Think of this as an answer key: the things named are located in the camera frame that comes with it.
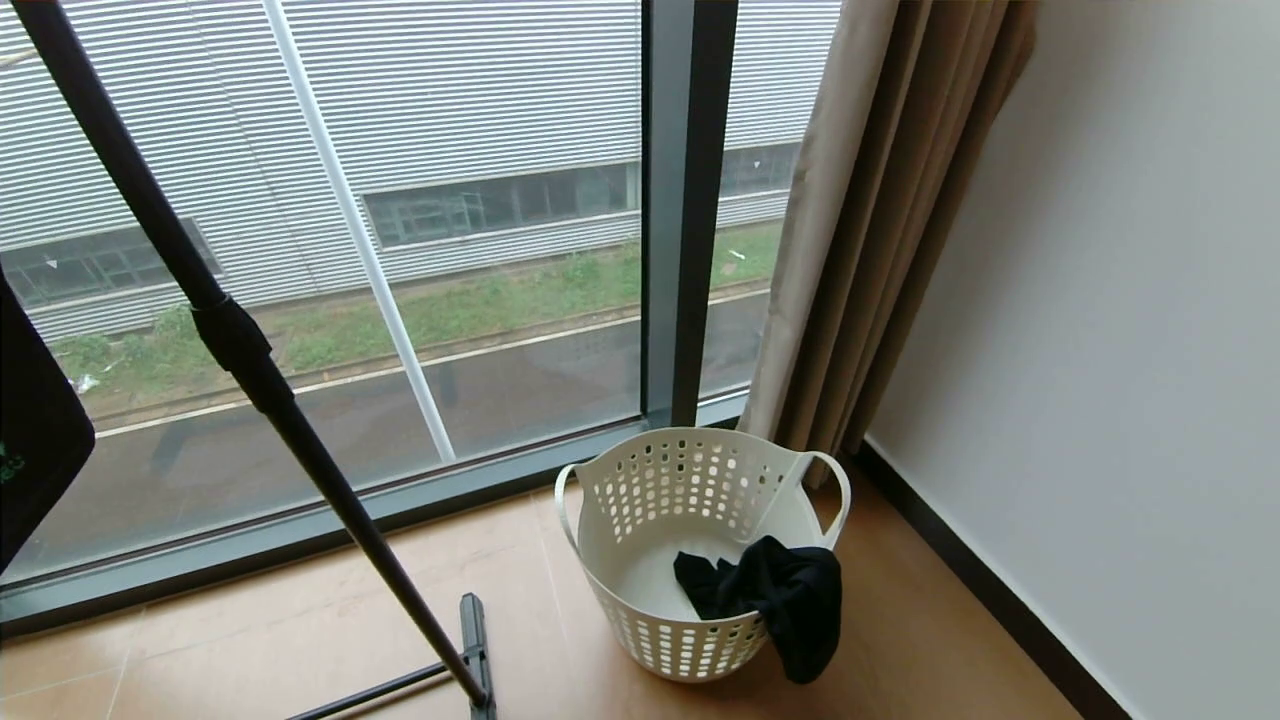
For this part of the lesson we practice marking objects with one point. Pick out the black clothes rack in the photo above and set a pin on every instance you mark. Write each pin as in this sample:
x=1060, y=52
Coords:
x=235, y=335

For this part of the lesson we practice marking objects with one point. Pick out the beige curtain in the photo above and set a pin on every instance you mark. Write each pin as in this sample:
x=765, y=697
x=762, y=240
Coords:
x=880, y=200

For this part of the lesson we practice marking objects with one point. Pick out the white laundry basket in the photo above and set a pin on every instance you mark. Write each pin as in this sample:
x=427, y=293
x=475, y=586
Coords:
x=650, y=480

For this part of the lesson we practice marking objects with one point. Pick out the heap of clothes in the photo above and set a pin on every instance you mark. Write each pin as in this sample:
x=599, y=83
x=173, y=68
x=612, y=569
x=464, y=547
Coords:
x=790, y=600

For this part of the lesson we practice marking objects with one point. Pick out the black shorts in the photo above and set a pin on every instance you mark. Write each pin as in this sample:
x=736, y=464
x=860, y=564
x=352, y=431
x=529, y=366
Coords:
x=35, y=440

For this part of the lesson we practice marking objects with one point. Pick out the window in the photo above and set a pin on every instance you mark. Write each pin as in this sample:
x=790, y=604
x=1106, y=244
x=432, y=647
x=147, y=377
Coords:
x=450, y=150

